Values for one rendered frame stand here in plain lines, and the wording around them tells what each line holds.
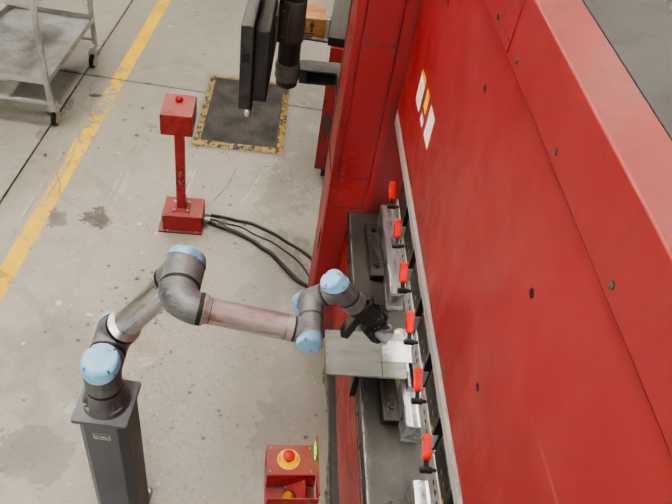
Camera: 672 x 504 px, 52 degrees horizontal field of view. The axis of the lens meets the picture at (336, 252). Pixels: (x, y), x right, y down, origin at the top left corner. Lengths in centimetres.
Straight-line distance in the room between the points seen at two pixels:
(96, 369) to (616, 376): 162
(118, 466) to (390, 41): 176
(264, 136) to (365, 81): 229
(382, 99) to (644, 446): 193
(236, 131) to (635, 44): 378
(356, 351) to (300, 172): 243
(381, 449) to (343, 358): 31
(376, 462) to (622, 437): 133
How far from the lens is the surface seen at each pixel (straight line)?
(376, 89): 263
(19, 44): 522
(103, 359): 226
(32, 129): 496
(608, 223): 100
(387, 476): 222
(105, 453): 258
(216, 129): 486
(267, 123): 496
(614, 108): 111
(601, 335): 104
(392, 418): 229
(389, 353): 231
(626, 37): 134
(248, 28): 266
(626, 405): 98
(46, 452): 329
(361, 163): 282
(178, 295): 196
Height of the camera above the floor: 280
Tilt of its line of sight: 44 degrees down
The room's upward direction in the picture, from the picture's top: 10 degrees clockwise
